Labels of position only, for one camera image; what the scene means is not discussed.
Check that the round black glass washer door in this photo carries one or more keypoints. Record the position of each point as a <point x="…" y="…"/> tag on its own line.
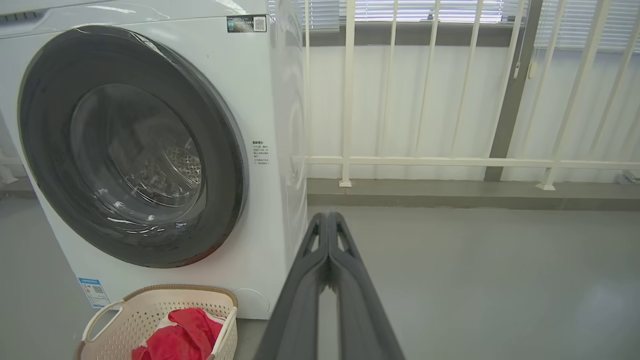
<point x="50" y="150"/>

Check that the grey window post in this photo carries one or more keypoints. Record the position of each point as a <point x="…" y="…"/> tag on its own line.
<point x="515" y="90"/>

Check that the black QR code sticker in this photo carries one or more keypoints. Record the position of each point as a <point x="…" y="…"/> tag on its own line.
<point x="246" y="23"/>

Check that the white window blinds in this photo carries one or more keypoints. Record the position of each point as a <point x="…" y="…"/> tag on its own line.
<point x="425" y="10"/>

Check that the white metal railing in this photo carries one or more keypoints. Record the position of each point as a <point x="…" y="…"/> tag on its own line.
<point x="347" y="100"/>

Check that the white front-load washing machine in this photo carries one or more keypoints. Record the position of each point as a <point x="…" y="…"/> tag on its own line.
<point x="260" y="225"/>

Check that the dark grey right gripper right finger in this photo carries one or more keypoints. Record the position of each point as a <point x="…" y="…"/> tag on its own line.
<point x="360" y="310"/>

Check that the blue energy label sticker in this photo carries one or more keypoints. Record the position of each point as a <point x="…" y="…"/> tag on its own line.
<point x="94" y="292"/>

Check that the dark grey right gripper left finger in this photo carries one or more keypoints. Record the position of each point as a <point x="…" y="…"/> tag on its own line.
<point x="300" y="310"/>

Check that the red and white garment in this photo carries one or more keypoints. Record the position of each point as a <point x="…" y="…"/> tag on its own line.
<point x="185" y="335"/>

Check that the cream plastic laundry basket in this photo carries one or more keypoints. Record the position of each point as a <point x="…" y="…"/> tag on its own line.
<point x="135" y="310"/>

